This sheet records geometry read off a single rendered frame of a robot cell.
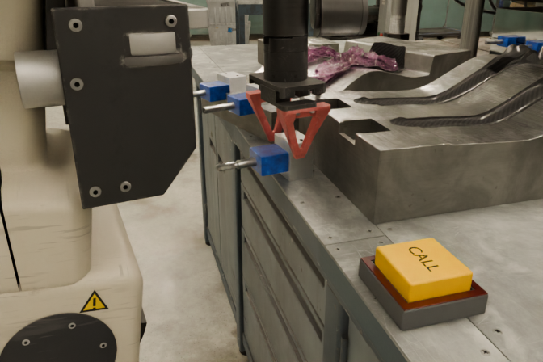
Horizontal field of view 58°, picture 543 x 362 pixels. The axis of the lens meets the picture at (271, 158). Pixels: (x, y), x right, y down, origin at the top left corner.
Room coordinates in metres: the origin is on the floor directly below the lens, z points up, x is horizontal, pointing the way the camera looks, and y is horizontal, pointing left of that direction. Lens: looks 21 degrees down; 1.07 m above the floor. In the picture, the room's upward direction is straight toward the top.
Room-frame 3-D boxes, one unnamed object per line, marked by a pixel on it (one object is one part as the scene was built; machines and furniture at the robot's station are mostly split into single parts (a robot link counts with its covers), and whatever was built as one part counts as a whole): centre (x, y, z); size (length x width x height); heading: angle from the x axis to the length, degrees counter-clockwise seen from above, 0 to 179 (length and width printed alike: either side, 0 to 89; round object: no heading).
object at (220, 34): (7.18, 0.60, 0.16); 0.60 x 0.42 x 0.33; 91
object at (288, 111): (0.61, -0.03, 0.88); 0.07 x 0.07 x 0.09; 26
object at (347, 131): (0.57, -0.11, 0.87); 0.05 x 0.05 x 0.04; 16
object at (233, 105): (0.80, 0.06, 0.86); 0.13 x 0.05 x 0.05; 123
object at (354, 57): (1.00, -0.14, 0.90); 0.26 x 0.18 x 0.08; 123
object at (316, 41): (1.45, -0.07, 0.84); 0.20 x 0.15 x 0.07; 106
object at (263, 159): (0.62, 0.01, 0.83); 0.13 x 0.05 x 0.05; 115
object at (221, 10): (7.18, 0.60, 0.49); 0.60 x 0.42 x 0.33; 91
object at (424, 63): (1.00, -0.14, 0.86); 0.50 x 0.26 x 0.11; 123
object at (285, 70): (0.63, -0.02, 0.96); 0.10 x 0.07 x 0.07; 26
